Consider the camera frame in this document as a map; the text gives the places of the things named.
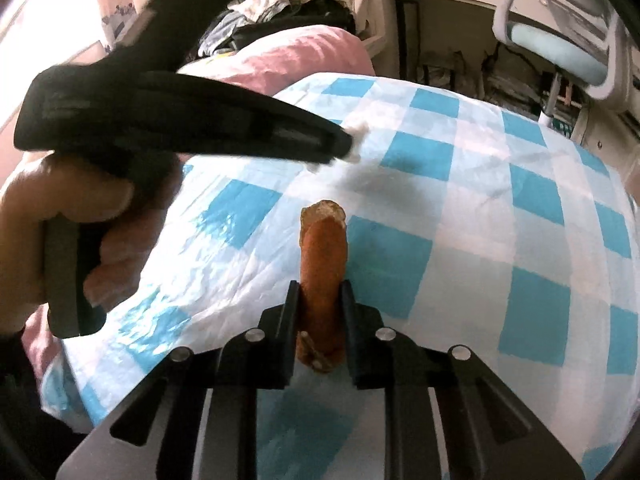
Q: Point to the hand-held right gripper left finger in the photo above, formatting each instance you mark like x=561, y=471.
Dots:
x=294, y=330

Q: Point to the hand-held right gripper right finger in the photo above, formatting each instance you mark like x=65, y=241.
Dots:
x=348, y=330

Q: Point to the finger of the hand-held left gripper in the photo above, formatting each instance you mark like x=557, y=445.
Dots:
x=260, y=125

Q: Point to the orange carrot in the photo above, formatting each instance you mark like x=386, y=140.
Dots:
x=322, y=270

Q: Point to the person's left hand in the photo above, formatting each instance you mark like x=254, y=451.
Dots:
x=60, y=190

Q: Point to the pink quilt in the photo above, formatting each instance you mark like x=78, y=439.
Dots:
x=310, y=55

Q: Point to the pile of clothes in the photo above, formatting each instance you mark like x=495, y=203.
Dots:
x=280, y=15

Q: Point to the blue grey office chair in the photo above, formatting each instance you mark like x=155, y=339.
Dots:
x=555, y=40

